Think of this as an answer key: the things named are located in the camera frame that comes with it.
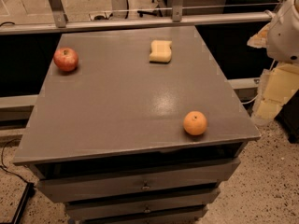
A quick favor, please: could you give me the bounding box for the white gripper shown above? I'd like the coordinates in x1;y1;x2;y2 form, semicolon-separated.
247;0;299;125

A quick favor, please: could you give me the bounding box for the orange fruit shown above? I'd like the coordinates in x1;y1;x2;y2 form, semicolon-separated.
183;111;207;135

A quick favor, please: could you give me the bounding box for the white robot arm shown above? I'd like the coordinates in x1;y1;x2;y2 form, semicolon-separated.
247;0;299;126

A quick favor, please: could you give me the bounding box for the red apple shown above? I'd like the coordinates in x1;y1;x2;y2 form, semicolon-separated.
53;48;78;72

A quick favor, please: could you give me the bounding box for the yellow sponge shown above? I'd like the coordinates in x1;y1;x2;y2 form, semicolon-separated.
149;40;172;63

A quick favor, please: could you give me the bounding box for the black office chair base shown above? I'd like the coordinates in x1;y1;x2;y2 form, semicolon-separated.
137;0;163;18

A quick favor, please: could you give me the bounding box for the top grey drawer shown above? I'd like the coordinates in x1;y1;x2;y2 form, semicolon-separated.
37;158;240;203

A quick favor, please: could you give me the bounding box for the grey drawer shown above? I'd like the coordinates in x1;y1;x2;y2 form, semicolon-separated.
37;158;240;203
82;205;207;224
66;188;220;220

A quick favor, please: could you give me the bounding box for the grey drawer cabinet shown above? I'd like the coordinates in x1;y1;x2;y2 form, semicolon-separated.
12;25;262;224

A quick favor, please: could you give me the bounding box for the middle grey drawer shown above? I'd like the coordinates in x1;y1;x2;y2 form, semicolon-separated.
66;188;220;220

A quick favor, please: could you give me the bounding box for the bottom grey drawer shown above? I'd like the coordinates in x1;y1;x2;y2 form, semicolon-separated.
82;205;207;224

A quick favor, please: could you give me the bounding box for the white cable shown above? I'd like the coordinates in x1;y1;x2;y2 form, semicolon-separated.
241;93;260;106

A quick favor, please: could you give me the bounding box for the metal frame rail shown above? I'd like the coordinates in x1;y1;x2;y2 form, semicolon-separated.
0;0;286;35

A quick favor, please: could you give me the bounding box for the black floor cable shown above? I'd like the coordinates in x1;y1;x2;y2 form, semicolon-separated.
0;137;31;185

